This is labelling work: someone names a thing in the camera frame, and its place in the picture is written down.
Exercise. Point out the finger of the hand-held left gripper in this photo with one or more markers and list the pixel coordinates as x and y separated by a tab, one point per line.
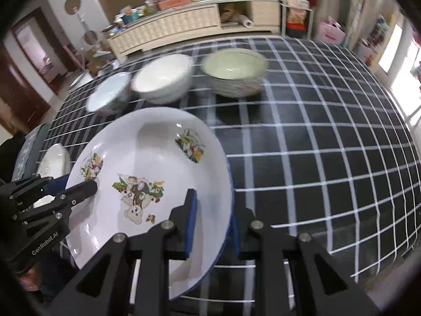
56	186
82	191

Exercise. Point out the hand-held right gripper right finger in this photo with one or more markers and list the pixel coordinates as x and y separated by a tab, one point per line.
234	237

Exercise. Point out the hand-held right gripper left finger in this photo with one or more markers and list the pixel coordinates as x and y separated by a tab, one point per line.
190	223

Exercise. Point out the plain white plate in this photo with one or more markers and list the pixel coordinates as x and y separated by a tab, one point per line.
54	161

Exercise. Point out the white plate with cartoon print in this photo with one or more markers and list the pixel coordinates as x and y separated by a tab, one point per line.
148	158

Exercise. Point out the small patterned bowl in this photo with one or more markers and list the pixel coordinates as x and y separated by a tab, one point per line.
107	92

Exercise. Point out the white bowl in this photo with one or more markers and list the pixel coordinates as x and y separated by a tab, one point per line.
162	79

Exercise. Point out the pale green bowl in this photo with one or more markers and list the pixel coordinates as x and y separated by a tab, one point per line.
235	69

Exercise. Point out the person's left hand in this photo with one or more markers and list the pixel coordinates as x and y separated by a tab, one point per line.
29	278

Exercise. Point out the person's left leg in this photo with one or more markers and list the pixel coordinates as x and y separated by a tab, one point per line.
52	279

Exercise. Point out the chair with grey patterned cover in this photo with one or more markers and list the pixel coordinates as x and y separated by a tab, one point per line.
33	151

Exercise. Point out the black jacket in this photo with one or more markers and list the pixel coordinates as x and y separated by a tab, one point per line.
8	161

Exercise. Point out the brown wooden door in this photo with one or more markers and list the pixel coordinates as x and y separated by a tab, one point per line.
16	85

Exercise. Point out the white stick vacuum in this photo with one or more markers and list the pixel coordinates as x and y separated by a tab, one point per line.
81	23

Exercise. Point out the cream TV cabinet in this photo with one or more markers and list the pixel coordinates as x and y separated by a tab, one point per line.
171	26

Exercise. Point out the white paper roll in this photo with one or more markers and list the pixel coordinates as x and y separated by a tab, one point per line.
247	22

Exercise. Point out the pink box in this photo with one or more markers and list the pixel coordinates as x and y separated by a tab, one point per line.
174	2

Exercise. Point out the pink bag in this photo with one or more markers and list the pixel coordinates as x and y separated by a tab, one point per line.
330	32

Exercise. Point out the white metal shelf rack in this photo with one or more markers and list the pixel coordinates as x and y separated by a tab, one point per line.
297	6

